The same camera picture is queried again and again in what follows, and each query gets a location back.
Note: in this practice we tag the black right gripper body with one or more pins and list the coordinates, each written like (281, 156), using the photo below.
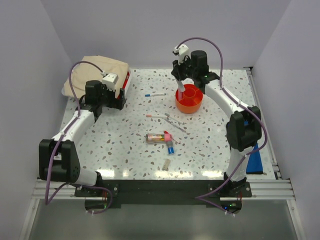
(184, 71)

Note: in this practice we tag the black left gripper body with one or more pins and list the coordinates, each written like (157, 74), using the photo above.
(108, 98)

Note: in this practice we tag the peach tip white marker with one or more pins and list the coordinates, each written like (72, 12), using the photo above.
(156, 116)

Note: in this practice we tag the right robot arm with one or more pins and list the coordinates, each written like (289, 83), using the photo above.
(244, 126)

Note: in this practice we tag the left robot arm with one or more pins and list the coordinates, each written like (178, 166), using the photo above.
(58, 155)

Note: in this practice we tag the orange round organizer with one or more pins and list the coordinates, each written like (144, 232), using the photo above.
(190, 100)

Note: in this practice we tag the red white tray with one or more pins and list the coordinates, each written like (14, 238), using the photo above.
(123, 82)

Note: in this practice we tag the blue tip white pen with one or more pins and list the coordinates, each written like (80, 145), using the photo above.
(155, 94)

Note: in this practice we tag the beige cloth bag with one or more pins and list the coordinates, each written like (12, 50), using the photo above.
(84, 72)

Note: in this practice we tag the grey cap acrylic marker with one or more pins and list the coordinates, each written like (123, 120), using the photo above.
(173, 118)

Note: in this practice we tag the clear purple gel pen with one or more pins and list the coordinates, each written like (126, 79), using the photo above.
(175, 125)

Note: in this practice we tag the pink cap clear tube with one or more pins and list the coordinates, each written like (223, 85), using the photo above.
(158, 138)

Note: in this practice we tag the blue cap grey glue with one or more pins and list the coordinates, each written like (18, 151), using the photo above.
(170, 147)

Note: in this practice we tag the small beige eraser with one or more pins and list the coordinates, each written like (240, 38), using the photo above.
(166, 164)

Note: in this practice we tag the blue cloth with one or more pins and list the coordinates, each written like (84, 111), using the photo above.
(254, 165)

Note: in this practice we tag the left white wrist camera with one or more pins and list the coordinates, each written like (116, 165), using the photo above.
(110, 79)

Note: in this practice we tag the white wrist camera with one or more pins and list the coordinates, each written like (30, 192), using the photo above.
(110, 79)
(181, 52)

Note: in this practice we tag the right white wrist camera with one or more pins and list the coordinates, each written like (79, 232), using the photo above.
(181, 52)

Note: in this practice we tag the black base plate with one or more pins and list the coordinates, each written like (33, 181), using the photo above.
(116, 193)

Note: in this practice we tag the aluminium frame rail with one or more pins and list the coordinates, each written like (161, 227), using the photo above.
(116, 147)

